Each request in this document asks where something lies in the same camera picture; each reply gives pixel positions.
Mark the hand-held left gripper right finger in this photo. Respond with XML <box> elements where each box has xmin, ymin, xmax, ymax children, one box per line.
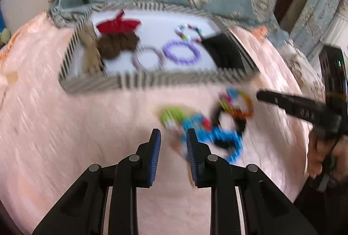
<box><xmin>186</xmin><ymin>128</ymin><xmax>318</xmax><ymax>235</ymax></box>

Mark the multicoloured bead bracelet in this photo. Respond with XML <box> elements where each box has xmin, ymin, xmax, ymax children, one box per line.
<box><xmin>175</xmin><ymin>23</ymin><xmax>206</xmax><ymax>44</ymax></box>

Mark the gold hair clip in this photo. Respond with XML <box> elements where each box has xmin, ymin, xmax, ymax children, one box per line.
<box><xmin>80</xmin><ymin>24</ymin><xmax>105</xmax><ymax>76</ymax></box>

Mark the brown bow hair clip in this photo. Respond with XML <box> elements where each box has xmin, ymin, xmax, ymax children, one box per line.
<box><xmin>97</xmin><ymin>32</ymin><xmax>140</xmax><ymax>60</ymax></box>

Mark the multicolour bead bracelet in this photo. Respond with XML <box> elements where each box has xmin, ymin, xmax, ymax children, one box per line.
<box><xmin>219</xmin><ymin>88</ymin><xmax>256</xmax><ymax>118</ymax></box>

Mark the floral bedsheet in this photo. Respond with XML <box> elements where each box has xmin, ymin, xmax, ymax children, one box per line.
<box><xmin>280</xmin><ymin>39</ymin><xmax>327</xmax><ymax>105</ymax></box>

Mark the green hair accessory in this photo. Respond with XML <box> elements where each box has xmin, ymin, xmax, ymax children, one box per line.
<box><xmin>159</xmin><ymin>107</ymin><xmax>191</xmax><ymax>129</ymax></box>

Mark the black hair tie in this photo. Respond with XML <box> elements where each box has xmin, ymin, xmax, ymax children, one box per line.
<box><xmin>211</xmin><ymin>108</ymin><xmax>246</xmax><ymax>135</ymax></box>

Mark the blue bead bracelet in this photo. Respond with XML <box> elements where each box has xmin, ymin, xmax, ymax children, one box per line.
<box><xmin>179</xmin><ymin>114</ymin><xmax>244</xmax><ymax>163</ymax></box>

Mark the red bow hair clip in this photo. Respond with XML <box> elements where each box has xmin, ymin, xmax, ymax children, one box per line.
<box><xmin>96</xmin><ymin>10</ymin><xmax>142</xmax><ymax>34</ymax></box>

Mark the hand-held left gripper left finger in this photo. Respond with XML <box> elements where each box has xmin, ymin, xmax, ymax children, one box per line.
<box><xmin>32</xmin><ymin>128</ymin><xmax>162</xmax><ymax>235</ymax></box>

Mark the peach quilted bedspread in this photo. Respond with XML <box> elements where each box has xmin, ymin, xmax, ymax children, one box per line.
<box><xmin>0</xmin><ymin>10</ymin><xmax>327</xmax><ymax>235</ymax></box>

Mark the purple bead bracelet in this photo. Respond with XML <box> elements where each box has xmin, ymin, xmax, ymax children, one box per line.
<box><xmin>163</xmin><ymin>40</ymin><xmax>202</xmax><ymax>66</ymax></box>

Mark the person's right hand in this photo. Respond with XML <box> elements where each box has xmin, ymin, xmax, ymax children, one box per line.
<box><xmin>307</xmin><ymin>132</ymin><xmax>348</xmax><ymax>190</ymax></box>

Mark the striped cardboard box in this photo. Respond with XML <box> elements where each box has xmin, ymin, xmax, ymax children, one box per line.
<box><xmin>58</xmin><ymin>0</ymin><xmax>260</xmax><ymax>94</ymax></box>

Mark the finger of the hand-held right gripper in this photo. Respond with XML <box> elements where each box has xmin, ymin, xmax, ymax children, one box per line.
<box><xmin>257</xmin><ymin>89</ymin><xmax>327</xmax><ymax>126</ymax></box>

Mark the silver sparkly bracelet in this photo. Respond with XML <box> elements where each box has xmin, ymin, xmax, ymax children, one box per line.
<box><xmin>132</xmin><ymin>45</ymin><xmax>166</xmax><ymax>71</ymax></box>

